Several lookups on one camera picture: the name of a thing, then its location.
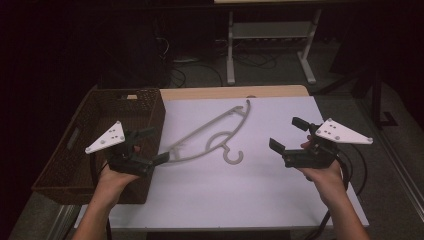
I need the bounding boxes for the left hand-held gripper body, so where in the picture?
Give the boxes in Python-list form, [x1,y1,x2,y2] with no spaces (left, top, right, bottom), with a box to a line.
[84,120,156,178]

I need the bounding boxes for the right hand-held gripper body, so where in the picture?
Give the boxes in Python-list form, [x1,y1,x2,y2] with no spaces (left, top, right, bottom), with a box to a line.
[282,117,374,169]

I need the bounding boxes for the brown wicker basket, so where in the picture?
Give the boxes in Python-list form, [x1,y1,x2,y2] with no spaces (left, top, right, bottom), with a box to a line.
[31,87,167,205]

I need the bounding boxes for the grey plastic clothes hanger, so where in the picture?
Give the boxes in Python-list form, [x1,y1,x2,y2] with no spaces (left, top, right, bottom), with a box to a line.
[159,99,252,166]

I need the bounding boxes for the person's left hand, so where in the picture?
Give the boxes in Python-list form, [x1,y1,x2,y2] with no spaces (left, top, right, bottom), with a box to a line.
[96,164,141,197]

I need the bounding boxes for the person's right hand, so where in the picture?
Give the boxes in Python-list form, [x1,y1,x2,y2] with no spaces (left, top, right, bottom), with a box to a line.
[297,139,348,200]

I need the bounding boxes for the white table mat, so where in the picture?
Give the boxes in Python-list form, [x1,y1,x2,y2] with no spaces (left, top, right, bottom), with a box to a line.
[74,96,370,232]

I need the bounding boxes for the black metal stand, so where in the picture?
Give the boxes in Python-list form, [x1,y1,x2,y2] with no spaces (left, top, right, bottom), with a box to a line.
[313,68,399,130]

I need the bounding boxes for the white metal stand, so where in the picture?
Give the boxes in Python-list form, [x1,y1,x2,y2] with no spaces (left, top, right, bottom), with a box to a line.
[225,9,323,86]

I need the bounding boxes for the black floor cables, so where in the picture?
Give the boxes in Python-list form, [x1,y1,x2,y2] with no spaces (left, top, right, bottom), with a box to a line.
[156,19,279,88]

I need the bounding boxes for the metal floor rail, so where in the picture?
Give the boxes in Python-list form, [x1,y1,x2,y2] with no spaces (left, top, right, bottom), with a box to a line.
[354,98,424,214]

